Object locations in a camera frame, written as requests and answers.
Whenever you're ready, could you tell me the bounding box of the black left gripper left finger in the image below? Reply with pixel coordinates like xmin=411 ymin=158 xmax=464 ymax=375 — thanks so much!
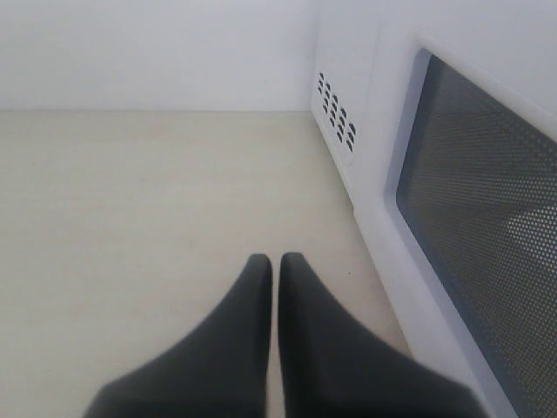
xmin=84 ymin=253 xmax=272 ymax=417

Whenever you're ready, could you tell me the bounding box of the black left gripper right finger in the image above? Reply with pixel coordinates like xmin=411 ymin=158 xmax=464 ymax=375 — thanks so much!
xmin=278 ymin=253 xmax=480 ymax=417

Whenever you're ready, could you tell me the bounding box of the white microwave door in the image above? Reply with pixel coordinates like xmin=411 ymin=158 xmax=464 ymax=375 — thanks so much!
xmin=357 ymin=1 xmax=556 ymax=417

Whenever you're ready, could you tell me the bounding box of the white microwave oven body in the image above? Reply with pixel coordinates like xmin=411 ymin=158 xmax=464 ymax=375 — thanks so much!
xmin=309 ymin=0 xmax=436 ymax=219

